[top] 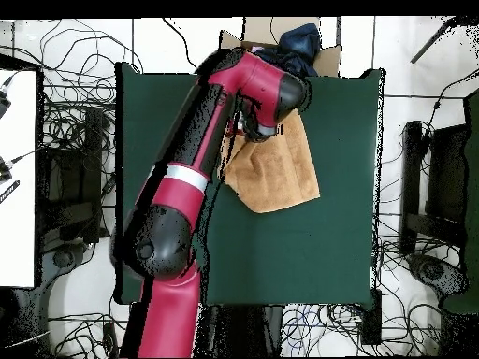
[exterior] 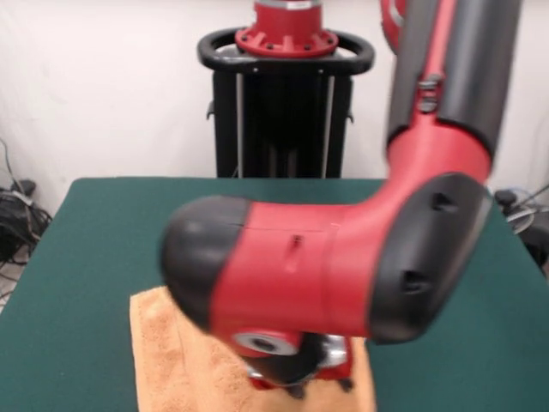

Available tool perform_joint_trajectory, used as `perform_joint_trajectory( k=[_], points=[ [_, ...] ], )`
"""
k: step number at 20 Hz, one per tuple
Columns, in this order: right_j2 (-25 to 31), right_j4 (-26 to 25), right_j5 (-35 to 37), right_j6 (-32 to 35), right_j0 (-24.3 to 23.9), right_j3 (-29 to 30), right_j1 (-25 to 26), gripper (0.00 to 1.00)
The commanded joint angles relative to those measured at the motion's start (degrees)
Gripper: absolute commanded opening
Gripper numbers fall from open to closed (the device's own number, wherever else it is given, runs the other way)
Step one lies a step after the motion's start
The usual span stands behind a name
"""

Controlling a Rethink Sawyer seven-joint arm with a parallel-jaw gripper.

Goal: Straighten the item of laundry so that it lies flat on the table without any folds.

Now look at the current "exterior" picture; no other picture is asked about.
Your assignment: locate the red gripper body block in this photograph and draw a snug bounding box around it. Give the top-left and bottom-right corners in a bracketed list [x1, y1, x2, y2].
[247, 336, 355, 391]

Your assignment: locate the tan terry towel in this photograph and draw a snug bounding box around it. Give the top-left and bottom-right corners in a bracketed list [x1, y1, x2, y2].
[128, 285, 378, 412]

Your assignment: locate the grey chair base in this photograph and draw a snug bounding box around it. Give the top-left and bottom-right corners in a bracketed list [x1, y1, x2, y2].
[492, 188, 549, 276]

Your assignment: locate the dark green table cloth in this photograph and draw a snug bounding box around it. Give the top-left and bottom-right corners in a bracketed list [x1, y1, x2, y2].
[0, 178, 549, 412]

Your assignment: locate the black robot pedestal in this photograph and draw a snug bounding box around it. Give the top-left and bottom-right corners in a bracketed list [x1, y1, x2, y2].
[196, 27, 377, 179]

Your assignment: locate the black cable tangle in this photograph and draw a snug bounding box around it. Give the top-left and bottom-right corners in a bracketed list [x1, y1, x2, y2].
[0, 136, 53, 267]

